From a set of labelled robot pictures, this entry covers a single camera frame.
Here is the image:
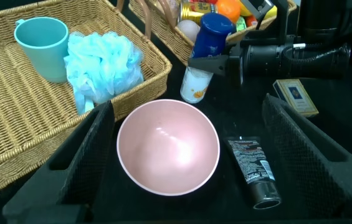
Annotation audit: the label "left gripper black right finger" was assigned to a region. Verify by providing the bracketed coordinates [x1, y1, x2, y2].
[262, 93, 352, 218]

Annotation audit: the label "orange red sausage packet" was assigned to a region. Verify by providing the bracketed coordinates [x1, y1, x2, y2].
[245, 14, 258, 27]

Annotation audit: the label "playing card box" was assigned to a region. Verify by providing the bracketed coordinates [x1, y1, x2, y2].
[272, 78, 320, 118]

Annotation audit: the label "yellow lemon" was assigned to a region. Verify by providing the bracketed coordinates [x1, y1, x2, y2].
[264, 5, 278, 19]

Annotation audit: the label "green wrapped candy bar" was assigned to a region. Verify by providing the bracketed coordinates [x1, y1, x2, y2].
[234, 16, 247, 32]

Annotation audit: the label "gold drink can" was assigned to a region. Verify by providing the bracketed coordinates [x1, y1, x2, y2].
[178, 1, 219, 24]

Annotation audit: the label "black cosmetic tube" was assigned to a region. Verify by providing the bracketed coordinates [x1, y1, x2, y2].
[224, 136, 282, 210]

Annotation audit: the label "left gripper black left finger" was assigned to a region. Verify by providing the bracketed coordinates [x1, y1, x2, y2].
[2, 101, 116, 224]

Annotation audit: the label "white yogurt bottle blue cap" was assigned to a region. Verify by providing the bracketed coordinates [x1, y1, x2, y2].
[180, 12, 235, 104]

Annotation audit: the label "teal plastic cup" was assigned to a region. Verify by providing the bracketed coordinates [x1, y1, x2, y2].
[14, 16, 70, 84]

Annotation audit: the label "black coiled cable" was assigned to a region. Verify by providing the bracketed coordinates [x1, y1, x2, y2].
[283, 43, 351, 68]

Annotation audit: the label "orange fruit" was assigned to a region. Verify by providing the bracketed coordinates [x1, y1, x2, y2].
[215, 0, 241, 24]

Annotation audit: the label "woven wicker basket brown handles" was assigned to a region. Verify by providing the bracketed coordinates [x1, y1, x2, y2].
[128, 0, 298, 66]
[0, 0, 173, 202]

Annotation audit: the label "pale pink toy peach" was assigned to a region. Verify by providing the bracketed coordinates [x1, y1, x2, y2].
[177, 19, 201, 43]

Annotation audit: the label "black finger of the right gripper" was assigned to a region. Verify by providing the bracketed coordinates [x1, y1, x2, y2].
[188, 55, 230, 77]

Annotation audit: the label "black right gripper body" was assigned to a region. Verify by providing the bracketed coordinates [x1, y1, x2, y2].
[227, 42, 288, 86]

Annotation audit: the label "light blue bath loofah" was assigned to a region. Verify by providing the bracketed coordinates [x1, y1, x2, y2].
[64, 30, 145, 115]

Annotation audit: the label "pink plastic bowl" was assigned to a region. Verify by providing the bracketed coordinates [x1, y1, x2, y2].
[116, 98, 221, 197]

